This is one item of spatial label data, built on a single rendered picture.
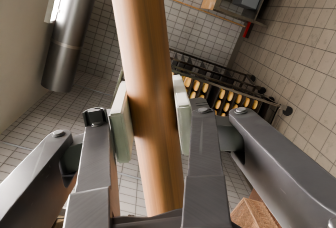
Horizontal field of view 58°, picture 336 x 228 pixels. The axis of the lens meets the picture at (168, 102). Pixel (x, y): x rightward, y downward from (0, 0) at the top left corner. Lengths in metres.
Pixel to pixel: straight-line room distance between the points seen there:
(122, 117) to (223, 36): 5.23
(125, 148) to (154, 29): 0.07
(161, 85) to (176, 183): 0.07
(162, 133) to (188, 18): 5.07
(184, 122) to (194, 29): 5.12
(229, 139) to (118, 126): 0.06
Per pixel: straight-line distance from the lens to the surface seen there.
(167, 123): 0.19
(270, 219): 2.13
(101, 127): 0.15
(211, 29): 5.32
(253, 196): 2.41
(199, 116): 0.15
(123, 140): 0.17
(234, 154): 0.16
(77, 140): 0.16
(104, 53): 5.32
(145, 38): 0.17
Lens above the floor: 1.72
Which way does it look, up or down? 9 degrees down
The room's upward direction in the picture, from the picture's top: 73 degrees counter-clockwise
